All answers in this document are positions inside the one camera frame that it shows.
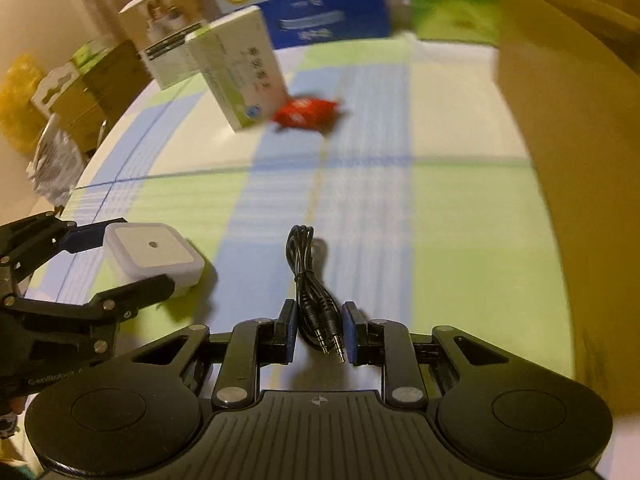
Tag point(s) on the large open cardboard box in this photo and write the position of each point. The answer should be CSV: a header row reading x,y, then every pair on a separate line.
x,y
575,135

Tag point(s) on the white square night light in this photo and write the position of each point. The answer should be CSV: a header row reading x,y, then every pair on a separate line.
x,y
150,252

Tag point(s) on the green tissue multipack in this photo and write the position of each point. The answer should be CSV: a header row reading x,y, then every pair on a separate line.
x,y
450,5

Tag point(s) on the green and white medicine box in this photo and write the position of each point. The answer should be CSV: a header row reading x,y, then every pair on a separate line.
x,y
240,70

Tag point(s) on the crinkled clear plastic bag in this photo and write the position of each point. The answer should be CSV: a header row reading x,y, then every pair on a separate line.
x,y
55,160

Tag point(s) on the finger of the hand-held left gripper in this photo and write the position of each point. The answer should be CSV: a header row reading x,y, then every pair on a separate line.
x,y
135,292
92,236

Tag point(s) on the plaid cloth desktop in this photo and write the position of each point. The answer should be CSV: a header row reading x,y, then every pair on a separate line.
x,y
450,235

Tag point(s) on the beige product box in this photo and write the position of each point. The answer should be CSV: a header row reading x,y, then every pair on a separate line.
x,y
165,20

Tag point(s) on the brown cardboard box with flap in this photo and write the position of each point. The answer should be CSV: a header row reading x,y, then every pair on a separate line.
x,y
110,90

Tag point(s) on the red snack packet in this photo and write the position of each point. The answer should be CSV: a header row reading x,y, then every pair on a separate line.
x,y
305,110

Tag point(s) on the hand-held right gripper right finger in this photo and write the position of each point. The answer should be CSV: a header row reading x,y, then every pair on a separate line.
x,y
351,332

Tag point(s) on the yellow plastic bag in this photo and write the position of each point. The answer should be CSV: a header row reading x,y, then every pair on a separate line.
x,y
20,100

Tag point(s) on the dark blue box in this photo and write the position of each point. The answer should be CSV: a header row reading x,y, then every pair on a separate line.
x,y
325,15

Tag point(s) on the small green tissue pack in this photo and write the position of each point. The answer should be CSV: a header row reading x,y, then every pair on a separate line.
x,y
92,52

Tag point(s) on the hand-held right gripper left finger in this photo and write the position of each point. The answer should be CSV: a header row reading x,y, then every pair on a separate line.
x,y
289,332

